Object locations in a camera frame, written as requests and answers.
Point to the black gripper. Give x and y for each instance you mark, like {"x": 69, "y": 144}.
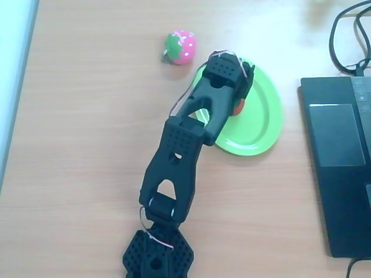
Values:
{"x": 245, "y": 84}

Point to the red toy strawberry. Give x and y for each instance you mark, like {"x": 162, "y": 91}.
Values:
{"x": 239, "y": 109}

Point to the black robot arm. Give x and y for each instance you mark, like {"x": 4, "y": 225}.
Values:
{"x": 179, "y": 162}

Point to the green oval plate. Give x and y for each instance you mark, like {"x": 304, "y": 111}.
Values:
{"x": 261, "y": 116}

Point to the pink toy strawberry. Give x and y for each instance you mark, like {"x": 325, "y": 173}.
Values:
{"x": 187, "y": 47}

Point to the black laptop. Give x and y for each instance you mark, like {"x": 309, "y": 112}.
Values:
{"x": 336, "y": 162}

